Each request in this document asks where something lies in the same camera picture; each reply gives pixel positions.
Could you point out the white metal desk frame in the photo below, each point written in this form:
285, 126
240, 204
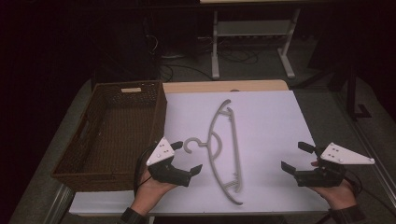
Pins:
253, 31

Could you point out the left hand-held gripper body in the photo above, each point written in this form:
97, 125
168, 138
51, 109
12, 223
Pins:
166, 170

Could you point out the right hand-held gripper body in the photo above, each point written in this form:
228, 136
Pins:
331, 168

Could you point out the grey plastic clothes hanger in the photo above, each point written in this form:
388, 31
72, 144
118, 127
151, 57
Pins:
221, 152

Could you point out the black metal stand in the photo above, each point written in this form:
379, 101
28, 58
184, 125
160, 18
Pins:
355, 93

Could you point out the person's left hand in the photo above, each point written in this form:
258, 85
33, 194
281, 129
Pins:
153, 192

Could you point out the black left wristband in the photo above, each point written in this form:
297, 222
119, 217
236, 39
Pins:
132, 216

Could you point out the person's right hand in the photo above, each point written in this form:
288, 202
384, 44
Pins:
335, 194

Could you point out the brown woven basket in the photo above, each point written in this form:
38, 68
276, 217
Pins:
115, 137

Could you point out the white board mat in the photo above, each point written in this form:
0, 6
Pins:
267, 140

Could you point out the aluminium rail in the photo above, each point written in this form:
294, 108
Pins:
370, 146
59, 203

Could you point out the black wristband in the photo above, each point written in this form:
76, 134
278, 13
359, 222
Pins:
347, 214
132, 216

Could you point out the black right wristband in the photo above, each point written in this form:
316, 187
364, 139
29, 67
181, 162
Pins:
347, 214

